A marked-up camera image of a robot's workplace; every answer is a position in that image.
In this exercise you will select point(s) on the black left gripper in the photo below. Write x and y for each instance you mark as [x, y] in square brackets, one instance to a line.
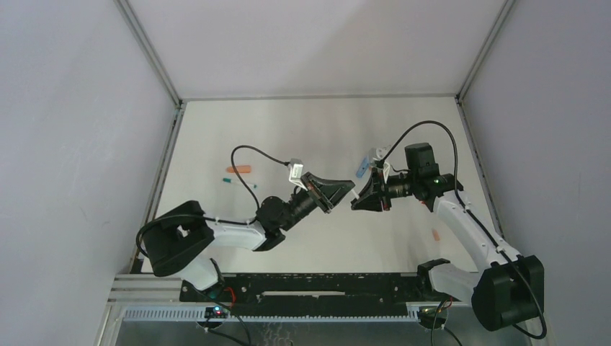
[316, 193]

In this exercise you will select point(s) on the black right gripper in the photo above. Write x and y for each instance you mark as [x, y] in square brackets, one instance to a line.
[380, 188]

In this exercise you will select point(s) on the orange translucent highlighter pen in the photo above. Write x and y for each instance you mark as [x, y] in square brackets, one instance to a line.
[241, 169]

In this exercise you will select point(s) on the white marker green end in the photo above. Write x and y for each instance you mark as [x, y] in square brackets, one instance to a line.
[236, 181]

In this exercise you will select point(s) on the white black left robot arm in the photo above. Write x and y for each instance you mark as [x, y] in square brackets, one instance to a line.
[175, 242]

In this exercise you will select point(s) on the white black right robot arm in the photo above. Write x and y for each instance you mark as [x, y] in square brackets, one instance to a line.
[507, 288]

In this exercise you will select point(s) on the blue translucent highlighter pen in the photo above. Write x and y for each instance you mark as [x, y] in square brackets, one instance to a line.
[364, 167]

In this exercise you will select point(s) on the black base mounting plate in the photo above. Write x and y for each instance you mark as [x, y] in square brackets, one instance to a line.
[352, 295]

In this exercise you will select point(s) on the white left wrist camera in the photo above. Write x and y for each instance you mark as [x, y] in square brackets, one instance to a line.
[295, 167]

